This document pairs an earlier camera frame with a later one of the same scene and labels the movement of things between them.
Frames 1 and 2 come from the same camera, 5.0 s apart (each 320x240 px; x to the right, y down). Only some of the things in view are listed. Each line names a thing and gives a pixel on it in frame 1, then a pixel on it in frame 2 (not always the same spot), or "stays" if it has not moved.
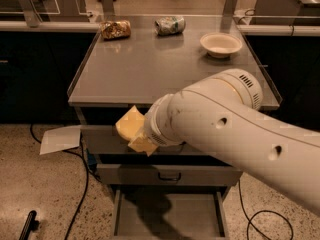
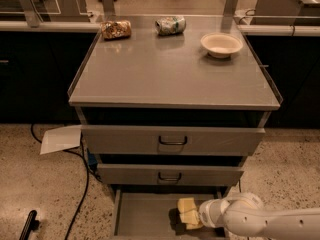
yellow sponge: (129, 125) -> (186, 204)
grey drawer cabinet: (175, 191) stays
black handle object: (31, 225) stays
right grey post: (229, 8) stays
